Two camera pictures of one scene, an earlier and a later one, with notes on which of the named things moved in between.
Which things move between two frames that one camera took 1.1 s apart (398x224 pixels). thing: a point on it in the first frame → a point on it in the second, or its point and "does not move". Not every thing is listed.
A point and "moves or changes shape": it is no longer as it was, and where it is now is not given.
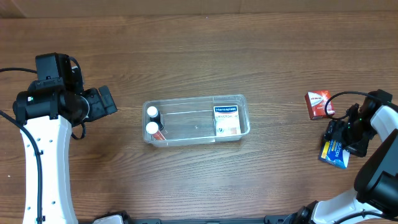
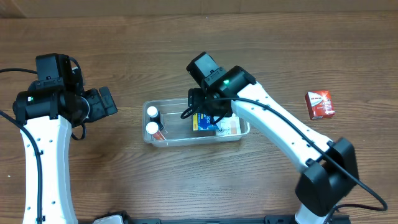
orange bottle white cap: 152,128 does not move
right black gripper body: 339,132 → 194,99
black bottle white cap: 155,116 does not move
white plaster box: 226,120 does not move
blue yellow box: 332,152 moves or changes shape
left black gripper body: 101,101 does not move
